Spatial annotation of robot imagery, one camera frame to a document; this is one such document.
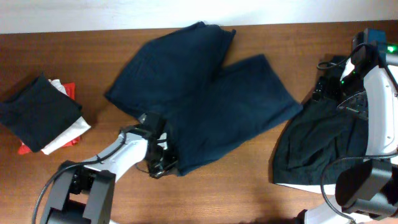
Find folded black garment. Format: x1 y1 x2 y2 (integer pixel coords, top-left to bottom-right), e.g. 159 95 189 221
1 75 82 152

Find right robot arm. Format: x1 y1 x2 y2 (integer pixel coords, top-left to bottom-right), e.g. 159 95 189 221
297 28 397 223

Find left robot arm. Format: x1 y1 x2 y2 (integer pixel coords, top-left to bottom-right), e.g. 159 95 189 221
32 113 178 224

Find dark garment pile right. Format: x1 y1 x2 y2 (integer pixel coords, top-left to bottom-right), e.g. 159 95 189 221
272 99 368 195

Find folded red garment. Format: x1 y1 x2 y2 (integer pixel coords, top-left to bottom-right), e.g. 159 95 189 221
17 83 80 155

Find navy blue shorts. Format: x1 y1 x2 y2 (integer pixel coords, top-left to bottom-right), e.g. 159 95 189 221
105 22 302 175

